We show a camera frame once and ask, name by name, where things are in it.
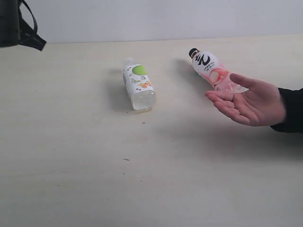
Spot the pink peach soda bottle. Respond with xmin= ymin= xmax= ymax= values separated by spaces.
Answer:
xmin=189 ymin=48 xmax=248 ymax=93

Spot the person's open hand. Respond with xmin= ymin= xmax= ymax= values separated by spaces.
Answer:
xmin=205 ymin=73 xmax=286 ymax=127

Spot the butterfly label clear bottle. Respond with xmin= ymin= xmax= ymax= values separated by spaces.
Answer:
xmin=123 ymin=58 xmax=156 ymax=111

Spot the black sleeved forearm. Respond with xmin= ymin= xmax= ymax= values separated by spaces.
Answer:
xmin=270 ymin=88 xmax=303 ymax=134

